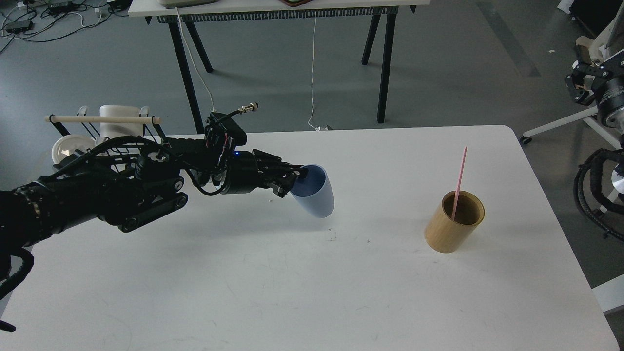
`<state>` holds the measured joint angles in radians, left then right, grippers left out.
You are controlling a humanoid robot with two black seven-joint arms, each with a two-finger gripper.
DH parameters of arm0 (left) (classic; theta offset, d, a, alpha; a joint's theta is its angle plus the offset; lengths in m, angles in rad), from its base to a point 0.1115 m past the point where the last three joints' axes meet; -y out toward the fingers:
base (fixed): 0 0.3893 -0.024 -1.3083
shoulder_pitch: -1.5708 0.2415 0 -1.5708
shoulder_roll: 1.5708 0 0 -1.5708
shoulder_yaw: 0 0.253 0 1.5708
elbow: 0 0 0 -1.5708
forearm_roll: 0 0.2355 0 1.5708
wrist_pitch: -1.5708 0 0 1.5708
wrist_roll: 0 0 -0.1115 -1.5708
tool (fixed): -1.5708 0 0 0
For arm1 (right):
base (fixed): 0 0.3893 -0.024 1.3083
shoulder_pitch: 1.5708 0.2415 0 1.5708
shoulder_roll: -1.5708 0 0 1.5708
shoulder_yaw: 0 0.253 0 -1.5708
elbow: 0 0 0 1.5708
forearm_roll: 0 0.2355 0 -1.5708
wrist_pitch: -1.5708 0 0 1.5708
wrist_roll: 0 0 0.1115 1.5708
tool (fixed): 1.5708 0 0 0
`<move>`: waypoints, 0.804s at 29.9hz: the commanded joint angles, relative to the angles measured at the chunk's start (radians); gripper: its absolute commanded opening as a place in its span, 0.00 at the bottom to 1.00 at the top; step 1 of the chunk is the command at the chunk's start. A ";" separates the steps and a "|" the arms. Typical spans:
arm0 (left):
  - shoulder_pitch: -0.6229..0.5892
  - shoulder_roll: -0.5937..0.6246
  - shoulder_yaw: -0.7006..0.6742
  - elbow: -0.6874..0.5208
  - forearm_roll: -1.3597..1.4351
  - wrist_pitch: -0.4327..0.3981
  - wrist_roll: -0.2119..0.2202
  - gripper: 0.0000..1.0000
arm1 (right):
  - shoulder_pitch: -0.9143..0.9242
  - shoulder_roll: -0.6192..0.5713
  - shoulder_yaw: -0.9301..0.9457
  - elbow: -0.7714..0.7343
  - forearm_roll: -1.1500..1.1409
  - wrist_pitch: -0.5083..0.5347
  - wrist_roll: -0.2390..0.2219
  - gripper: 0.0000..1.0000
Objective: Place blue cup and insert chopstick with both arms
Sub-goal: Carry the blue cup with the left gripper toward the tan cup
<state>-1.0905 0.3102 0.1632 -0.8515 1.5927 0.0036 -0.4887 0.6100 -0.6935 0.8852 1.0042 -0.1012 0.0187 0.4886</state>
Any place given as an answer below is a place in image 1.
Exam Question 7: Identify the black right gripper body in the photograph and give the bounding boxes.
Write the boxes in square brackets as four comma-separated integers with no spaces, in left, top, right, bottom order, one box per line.
[591,75,624,130]

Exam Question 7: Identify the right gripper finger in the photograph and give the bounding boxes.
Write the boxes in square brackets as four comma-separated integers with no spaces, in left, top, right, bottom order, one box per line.
[565,73,596,106]
[573,54,624,80]

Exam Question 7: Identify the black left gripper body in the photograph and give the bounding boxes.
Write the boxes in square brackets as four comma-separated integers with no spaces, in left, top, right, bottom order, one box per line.
[218,150,273,194]

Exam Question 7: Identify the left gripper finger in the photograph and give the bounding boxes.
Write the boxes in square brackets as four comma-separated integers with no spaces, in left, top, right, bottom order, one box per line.
[263,171,299,198]
[253,150,309,178]

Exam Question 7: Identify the blue plastic cup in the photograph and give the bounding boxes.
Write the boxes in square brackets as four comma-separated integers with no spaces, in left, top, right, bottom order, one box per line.
[290,164,334,218]

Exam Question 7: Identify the pink chopstick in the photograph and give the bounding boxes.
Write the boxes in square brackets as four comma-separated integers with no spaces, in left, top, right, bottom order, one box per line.
[450,146,468,221]

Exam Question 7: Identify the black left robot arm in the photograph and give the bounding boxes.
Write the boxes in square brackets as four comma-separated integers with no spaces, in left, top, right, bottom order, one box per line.
[0,103,311,298]

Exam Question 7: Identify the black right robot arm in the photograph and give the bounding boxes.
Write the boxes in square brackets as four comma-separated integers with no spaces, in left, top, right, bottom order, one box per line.
[565,50,624,241]

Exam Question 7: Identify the white mug on rack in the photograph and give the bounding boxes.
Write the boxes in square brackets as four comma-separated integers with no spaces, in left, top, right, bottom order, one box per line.
[97,104,144,144]

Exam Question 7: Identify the white background table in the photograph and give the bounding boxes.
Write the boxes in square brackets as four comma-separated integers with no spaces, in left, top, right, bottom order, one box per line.
[119,0,440,133]

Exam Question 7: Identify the bamboo cylinder holder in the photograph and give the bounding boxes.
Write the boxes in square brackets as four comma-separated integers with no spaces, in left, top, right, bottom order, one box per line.
[424,190,486,254]

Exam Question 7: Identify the white plate on rack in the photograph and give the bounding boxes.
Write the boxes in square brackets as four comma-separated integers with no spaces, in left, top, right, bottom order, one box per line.
[51,134,96,165]

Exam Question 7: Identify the white hanging cable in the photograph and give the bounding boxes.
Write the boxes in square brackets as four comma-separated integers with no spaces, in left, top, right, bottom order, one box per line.
[307,17,328,131]

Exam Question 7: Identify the black wire dish rack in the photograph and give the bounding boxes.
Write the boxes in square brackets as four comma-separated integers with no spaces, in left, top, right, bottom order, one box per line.
[48,116,171,147]

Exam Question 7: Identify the white cord with plug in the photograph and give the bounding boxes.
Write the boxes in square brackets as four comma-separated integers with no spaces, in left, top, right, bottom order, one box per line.
[175,6,218,116]

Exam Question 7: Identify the wooden rack handle rod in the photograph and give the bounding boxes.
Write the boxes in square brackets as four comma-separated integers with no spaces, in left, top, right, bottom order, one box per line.
[44,114,162,125]

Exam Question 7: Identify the black floor cables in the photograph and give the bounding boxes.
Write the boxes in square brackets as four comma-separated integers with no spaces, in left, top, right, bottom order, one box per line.
[0,0,131,53]

